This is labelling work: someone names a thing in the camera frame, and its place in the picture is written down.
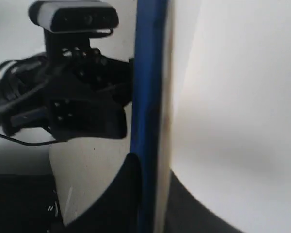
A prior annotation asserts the blue ring binder notebook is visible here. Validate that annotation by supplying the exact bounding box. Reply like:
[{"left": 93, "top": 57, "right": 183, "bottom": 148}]
[{"left": 130, "top": 0, "right": 173, "bottom": 233}]

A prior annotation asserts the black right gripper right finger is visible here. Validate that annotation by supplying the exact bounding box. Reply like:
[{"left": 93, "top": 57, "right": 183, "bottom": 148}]
[{"left": 166, "top": 171, "right": 240, "bottom": 233}]

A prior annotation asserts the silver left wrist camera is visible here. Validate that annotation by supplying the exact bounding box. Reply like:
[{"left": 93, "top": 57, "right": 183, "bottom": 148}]
[{"left": 28, "top": 0, "right": 119, "bottom": 61}]

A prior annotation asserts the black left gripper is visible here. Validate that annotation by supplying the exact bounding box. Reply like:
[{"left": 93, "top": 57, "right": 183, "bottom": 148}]
[{"left": 0, "top": 50, "right": 133, "bottom": 141}]

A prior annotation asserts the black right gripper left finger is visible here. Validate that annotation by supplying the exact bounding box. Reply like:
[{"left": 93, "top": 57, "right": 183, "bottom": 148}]
[{"left": 60, "top": 153, "right": 142, "bottom": 233}]

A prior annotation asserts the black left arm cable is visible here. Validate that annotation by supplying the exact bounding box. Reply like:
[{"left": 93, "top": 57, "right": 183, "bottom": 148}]
[{"left": 0, "top": 54, "right": 71, "bottom": 147}]

